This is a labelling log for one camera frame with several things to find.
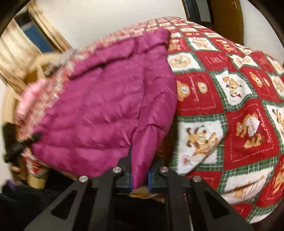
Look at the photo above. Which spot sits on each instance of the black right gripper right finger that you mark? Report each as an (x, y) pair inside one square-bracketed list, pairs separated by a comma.
[(163, 180)]

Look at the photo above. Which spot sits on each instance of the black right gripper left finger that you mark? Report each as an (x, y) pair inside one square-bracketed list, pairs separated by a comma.
[(112, 182)]

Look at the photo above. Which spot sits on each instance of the magenta down jacket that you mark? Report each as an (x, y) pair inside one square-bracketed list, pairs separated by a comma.
[(120, 100)]

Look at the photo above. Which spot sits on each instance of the person's left hand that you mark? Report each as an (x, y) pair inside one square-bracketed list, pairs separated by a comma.
[(15, 172)]

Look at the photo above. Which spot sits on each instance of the pink floral pillow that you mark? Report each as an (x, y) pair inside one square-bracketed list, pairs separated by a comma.
[(28, 99)]

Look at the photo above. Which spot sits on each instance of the dark purple-cuffed sleeve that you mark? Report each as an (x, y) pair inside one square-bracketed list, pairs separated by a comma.
[(20, 204)]

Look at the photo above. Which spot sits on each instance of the red teddy bear blanket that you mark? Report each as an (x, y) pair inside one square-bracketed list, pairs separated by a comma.
[(228, 123)]

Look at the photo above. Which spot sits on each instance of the beige patterned curtain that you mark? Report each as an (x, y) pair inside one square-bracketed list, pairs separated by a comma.
[(17, 50)]

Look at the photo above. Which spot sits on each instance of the grey striped pillow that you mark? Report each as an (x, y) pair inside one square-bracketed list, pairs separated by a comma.
[(59, 62)]

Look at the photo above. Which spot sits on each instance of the blue window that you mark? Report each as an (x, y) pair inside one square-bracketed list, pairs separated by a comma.
[(32, 32)]

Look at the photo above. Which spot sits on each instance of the brown wooden door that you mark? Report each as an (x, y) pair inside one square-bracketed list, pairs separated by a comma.
[(228, 19)]

